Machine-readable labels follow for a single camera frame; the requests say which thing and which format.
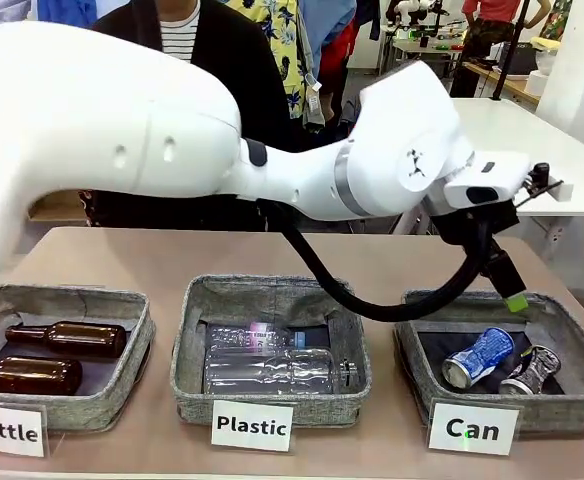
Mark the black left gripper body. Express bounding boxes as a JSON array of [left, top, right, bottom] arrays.
[[424, 194, 519, 267]]

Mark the blue white drink can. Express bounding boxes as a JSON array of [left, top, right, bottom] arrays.
[[441, 327, 516, 389]]

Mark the crushed silver black can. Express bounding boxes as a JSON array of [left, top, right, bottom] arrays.
[[499, 344, 563, 395]]

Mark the crushed plastic bottle pink label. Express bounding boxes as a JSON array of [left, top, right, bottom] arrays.
[[205, 322, 306, 359]]

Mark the brown glass bottle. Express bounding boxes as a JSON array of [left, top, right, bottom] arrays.
[[4, 322, 128, 359], [0, 356, 84, 396]]

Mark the grey fabric basket can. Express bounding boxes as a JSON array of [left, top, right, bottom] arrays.
[[394, 288, 584, 437]]

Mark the white sign Can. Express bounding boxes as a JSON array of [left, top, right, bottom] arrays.
[[426, 399, 522, 457]]

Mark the grey fabric basket plastic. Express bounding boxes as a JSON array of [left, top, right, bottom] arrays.
[[169, 273, 374, 427]]

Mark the grey fabric basket bottle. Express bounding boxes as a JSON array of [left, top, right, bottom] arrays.
[[0, 283, 157, 435]]

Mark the white side table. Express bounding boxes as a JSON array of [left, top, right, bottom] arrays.
[[449, 97, 584, 219]]

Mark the wooden workbench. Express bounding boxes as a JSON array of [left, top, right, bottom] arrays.
[[464, 59, 541, 109]]

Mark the white paper roll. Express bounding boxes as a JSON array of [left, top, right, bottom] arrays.
[[527, 69, 553, 96]]

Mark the black stand pole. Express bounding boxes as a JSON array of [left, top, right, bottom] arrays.
[[491, 0, 531, 101]]

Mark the black case on workbench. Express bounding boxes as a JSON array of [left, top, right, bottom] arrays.
[[499, 42, 538, 76]]

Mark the person in red shirt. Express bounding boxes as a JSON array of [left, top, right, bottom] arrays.
[[449, 0, 548, 99]]

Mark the red hanging garment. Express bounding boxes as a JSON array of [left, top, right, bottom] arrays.
[[319, 19, 358, 96]]

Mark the clear plastic bottle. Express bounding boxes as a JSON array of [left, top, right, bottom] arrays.
[[202, 347, 361, 396]]

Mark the yellow floral garment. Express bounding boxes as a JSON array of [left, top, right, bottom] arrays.
[[224, 0, 319, 121]]

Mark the person in black cardigan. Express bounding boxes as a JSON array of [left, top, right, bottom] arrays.
[[79, 0, 303, 232]]

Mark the white sign Plastic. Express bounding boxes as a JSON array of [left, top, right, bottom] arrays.
[[210, 398, 296, 454]]

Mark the brown cardboard box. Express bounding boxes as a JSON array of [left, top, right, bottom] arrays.
[[26, 189, 82, 222]]

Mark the blue hanging garment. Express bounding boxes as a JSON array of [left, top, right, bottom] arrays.
[[36, 0, 133, 27]]

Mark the white sign Bottle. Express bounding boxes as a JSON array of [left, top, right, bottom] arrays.
[[0, 399, 49, 459]]

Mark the black corrugated cable hose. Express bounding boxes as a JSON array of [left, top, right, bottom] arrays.
[[255, 197, 496, 324]]

